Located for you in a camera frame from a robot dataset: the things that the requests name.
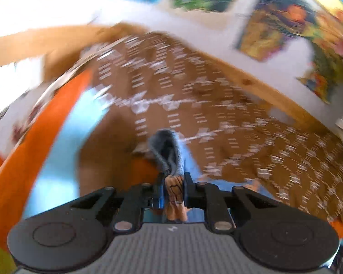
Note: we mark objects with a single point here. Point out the blue pants with orange print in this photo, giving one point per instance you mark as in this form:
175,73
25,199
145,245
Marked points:
168,154

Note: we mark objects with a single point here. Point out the wooden bed frame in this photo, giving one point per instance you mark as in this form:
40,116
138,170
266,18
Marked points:
245,82

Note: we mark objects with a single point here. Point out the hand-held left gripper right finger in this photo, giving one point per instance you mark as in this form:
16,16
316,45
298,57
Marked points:
188,191

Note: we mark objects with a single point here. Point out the swirl pattern wall poster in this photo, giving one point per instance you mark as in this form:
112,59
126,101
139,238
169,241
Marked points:
283,20

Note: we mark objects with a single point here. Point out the colourful landscape wall poster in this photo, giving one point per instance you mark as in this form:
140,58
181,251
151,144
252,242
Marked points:
325,74

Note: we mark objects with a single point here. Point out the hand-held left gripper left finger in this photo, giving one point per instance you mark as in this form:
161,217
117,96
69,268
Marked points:
159,194

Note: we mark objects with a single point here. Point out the colourful patchwork bedsheet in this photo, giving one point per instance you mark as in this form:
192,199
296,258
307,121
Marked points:
31,162

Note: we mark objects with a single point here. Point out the brown patterned blanket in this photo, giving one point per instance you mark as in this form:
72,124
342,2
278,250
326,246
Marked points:
165,91

